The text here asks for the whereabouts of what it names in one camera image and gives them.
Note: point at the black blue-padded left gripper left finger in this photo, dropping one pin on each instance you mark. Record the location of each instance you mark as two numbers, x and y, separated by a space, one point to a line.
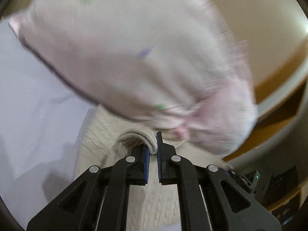
98 198

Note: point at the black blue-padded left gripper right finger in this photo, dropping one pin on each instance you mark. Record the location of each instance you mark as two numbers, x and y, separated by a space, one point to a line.
210 198

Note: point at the beige cable-knit sweater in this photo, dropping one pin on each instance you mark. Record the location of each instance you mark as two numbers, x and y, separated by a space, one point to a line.
109 138

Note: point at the lavender bed sheet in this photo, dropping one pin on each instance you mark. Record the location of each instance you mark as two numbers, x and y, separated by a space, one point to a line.
42 122

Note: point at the pink floral pillow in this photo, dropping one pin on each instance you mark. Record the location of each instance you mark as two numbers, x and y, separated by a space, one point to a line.
171 64

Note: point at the wooden bed frame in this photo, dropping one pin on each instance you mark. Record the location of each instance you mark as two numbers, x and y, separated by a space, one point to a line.
277 147

